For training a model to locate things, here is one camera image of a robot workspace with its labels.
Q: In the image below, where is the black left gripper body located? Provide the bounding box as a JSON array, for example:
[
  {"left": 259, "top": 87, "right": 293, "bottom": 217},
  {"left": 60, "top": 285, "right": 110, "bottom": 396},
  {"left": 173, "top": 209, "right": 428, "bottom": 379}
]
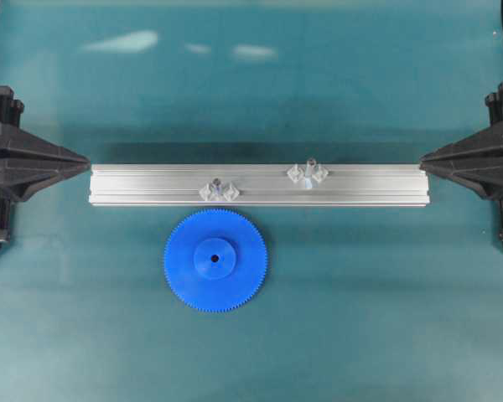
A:
[{"left": 0, "top": 124, "right": 91, "bottom": 202}]

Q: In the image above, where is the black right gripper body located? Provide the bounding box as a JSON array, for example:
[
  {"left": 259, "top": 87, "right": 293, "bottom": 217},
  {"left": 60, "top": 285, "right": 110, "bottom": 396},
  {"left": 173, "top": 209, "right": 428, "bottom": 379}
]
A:
[{"left": 420, "top": 124, "right": 503, "bottom": 199}]

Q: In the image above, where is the large blue plastic gear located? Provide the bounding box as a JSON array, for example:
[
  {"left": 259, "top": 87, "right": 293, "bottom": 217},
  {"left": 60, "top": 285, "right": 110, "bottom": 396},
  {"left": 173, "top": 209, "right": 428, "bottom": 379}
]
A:
[{"left": 163, "top": 209, "right": 268, "bottom": 312}]

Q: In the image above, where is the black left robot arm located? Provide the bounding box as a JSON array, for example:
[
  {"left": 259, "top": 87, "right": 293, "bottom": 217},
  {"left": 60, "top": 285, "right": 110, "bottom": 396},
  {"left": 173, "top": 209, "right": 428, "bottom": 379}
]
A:
[{"left": 0, "top": 86, "right": 91, "bottom": 249}]

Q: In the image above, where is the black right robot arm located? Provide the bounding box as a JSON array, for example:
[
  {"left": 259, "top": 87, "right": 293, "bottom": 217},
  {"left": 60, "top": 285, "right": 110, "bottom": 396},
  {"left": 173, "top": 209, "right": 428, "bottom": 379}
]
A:
[{"left": 420, "top": 82, "right": 503, "bottom": 244}]

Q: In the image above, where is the short steel shaft left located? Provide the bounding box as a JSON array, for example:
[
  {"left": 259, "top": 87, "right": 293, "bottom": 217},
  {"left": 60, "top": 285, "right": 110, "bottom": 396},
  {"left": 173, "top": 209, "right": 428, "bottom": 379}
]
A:
[{"left": 210, "top": 178, "right": 222, "bottom": 193}]

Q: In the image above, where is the long aluminium extrusion rail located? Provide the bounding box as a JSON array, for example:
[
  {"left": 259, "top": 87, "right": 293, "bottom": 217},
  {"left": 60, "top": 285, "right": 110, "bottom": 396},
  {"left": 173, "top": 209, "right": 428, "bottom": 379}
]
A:
[{"left": 89, "top": 162, "right": 430, "bottom": 208}]

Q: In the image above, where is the clear plastic bracket right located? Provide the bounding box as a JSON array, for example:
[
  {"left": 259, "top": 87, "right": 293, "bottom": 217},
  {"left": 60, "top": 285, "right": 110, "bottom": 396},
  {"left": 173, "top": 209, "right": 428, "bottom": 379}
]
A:
[{"left": 287, "top": 164, "right": 329, "bottom": 186}]

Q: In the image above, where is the clear plastic bracket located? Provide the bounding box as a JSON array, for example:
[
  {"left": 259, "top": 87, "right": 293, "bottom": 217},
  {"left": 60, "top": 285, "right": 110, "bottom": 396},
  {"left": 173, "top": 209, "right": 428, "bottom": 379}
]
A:
[
  {"left": 287, "top": 164, "right": 329, "bottom": 186},
  {"left": 199, "top": 178, "right": 240, "bottom": 203}
]

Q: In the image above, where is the clear plastic bracket left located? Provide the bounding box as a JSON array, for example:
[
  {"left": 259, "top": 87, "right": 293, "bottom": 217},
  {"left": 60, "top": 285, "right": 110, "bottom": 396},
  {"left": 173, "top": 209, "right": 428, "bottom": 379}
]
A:
[{"left": 199, "top": 178, "right": 240, "bottom": 203}]

